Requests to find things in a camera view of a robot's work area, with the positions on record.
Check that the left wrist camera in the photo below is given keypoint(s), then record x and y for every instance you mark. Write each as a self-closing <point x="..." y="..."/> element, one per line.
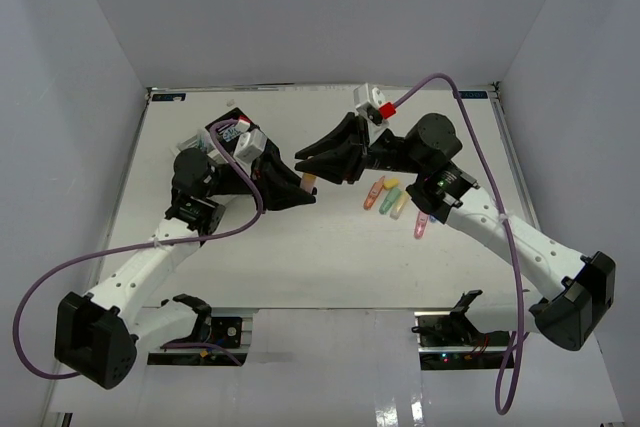
<point x="251" y="142"/>

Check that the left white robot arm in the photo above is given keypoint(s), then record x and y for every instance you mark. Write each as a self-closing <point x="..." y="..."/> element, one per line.
<point x="100" y="333"/>

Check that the yellow highlighter cap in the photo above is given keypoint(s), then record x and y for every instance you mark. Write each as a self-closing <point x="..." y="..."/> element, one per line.
<point x="390" y="183"/>

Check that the blue gel pen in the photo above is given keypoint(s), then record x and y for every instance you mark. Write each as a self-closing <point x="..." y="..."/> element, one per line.
<point x="204" y="140"/>

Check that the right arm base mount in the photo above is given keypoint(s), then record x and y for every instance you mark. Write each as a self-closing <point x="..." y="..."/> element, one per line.
<point x="449" y="344"/>

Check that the white slotted pen holder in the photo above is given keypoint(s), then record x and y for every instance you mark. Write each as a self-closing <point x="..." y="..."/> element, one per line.
<point x="189" y="143"/>

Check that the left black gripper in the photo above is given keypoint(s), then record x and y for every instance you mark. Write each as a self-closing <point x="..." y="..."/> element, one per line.
<point x="280" y="187"/>

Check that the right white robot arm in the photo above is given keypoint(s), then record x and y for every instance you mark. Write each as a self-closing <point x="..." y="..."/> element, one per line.
<point x="577" y="290"/>

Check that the orange highlighter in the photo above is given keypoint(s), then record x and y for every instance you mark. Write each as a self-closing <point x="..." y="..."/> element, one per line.
<point x="374" y="193"/>

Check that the black mesh pen holder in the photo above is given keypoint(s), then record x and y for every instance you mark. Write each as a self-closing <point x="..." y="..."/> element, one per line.
<point x="235" y="123"/>

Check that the pale yellow highlighter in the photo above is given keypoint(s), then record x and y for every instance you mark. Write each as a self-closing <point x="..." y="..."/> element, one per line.
<point x="399" y="205"/>

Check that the green highlighter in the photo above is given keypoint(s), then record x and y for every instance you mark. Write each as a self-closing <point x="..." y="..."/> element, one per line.
<point x="389" y="200"/>

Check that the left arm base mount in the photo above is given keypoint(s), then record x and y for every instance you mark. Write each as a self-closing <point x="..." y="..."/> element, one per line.
<point x="222" y="342"/>

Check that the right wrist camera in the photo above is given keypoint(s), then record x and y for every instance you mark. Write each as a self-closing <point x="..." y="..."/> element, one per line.
<point x="371" y="103"/>

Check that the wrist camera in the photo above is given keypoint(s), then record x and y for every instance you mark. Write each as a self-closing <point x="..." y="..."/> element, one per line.
<point x="251" y="142"/>
<point x="371" y="103"/>

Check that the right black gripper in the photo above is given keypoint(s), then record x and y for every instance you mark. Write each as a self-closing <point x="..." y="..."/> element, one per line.
<point x="336" y="169"/>

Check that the pink orange-tip highlighter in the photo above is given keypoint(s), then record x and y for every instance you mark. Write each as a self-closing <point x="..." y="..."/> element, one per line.
<point x="308" y="183"/>

